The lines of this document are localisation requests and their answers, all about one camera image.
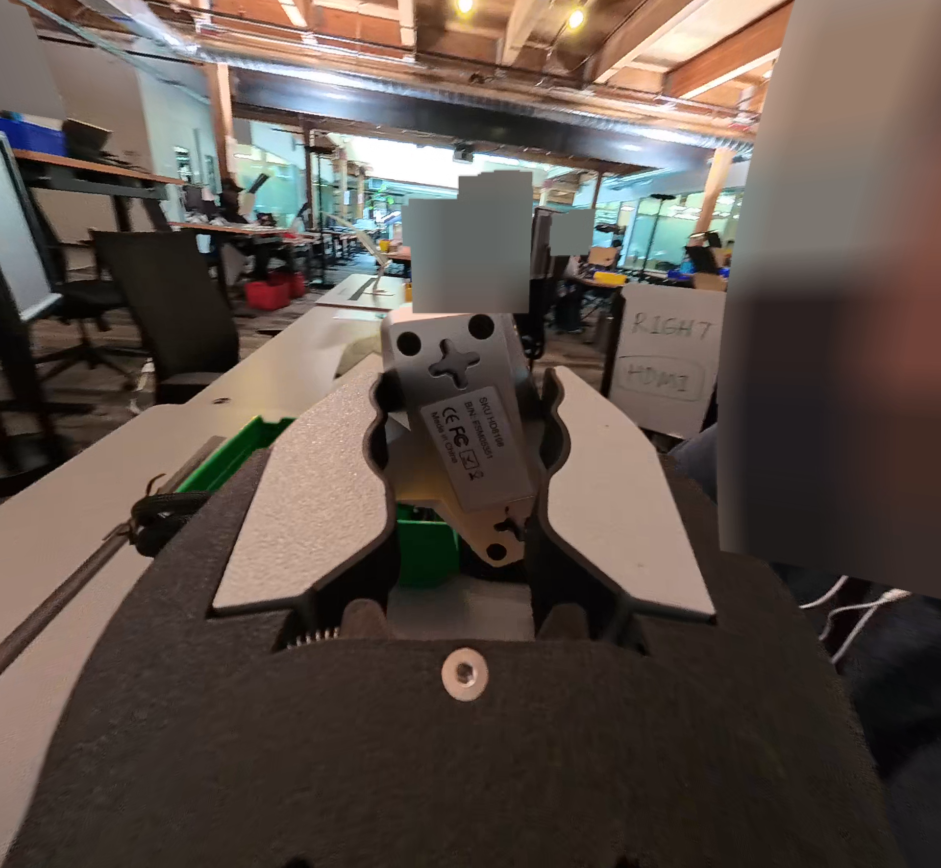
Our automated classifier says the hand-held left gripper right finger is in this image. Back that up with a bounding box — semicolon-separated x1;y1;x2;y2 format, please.
533;366;718;622

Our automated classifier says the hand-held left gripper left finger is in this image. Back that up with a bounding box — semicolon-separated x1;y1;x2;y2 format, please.
211;373;401;619

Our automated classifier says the green plastic bin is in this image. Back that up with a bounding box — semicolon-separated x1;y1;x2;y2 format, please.
177;416;463;590

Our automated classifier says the white paper sign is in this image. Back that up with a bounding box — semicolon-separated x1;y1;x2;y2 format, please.
606;281;730;443

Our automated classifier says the red plastic crate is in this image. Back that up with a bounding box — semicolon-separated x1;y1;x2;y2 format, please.
243;272;310;313

